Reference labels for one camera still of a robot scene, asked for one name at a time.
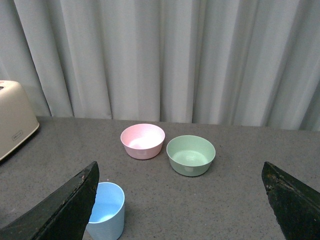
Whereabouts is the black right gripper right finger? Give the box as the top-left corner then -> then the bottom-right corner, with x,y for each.
261,161 -> 320,240

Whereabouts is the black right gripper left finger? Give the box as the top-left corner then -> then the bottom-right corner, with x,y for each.
0,161 -> 100,240

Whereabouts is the blue plastic cup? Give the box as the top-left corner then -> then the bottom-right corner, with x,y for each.
86,182 -> 125,240

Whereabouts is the cream white toaster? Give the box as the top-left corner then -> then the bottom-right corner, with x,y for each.
0,80 -> 40,160

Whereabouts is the pink plastic bowl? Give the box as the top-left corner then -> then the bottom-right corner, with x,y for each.
120,123 -> 166,160

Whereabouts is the green plastic bowl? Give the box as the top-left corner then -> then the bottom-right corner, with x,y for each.
166,135 -> 216,177

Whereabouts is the grey curtain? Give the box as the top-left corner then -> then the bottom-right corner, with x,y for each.
0,0 -> 320,131

